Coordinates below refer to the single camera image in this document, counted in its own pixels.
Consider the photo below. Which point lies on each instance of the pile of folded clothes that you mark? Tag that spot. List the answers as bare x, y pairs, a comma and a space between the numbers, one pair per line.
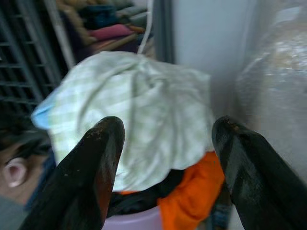
112, 26

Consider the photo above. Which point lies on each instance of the person's head with ear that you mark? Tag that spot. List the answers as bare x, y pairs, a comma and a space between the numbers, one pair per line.
16, 172

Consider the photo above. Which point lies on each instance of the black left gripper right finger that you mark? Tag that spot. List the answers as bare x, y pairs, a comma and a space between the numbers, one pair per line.
259, 179

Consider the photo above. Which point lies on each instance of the lilac plastic laundry basket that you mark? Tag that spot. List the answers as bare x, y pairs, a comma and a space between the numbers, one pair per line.
134, 219

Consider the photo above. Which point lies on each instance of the clear plastic bag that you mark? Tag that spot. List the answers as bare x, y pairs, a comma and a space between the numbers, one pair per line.
275, 91

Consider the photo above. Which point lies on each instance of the pale green checked cloth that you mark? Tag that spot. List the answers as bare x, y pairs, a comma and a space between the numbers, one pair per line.
134, 115

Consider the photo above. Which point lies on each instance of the black garment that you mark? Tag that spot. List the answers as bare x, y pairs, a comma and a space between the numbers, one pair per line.
144, 191

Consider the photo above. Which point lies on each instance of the dark grey door frame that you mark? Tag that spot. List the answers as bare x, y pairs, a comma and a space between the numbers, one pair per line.
164, 31

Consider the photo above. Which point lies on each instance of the dark grey slatted crate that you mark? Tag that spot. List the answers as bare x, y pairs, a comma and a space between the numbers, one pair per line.
26, 60

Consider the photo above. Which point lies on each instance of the orange garment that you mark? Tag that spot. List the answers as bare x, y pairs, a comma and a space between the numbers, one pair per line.
192, 191

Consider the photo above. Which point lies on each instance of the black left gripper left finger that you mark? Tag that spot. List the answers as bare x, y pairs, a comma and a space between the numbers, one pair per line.
81, 177

